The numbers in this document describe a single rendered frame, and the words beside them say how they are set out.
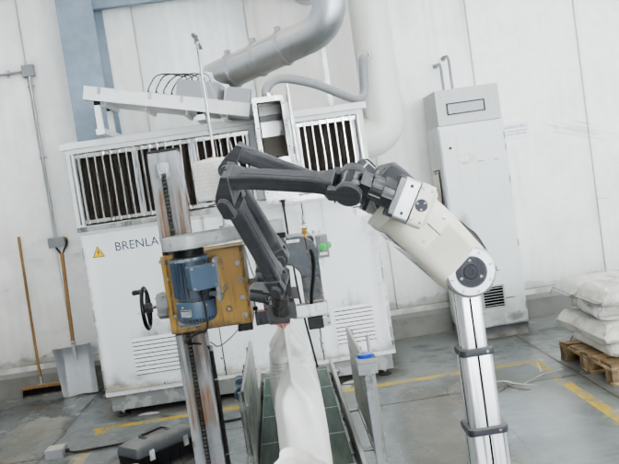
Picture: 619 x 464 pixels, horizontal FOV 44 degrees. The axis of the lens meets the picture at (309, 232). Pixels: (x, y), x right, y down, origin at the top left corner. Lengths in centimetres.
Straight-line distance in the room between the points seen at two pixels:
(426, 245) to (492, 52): 528
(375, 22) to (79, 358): 384
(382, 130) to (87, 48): 259
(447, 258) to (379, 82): 394
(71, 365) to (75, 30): 289
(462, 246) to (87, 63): 498
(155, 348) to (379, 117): 249
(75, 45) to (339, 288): 303
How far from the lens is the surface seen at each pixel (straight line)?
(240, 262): 308
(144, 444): 471
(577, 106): 766
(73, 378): 722
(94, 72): 688
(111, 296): 597
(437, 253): 233
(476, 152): 671
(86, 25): 696
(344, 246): 583
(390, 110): 619
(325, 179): 214
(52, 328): 748
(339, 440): 360
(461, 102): 671
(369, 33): 626
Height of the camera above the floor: 154
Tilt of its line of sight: 3 degrees down
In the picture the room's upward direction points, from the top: 8 degrees counter-clockwise
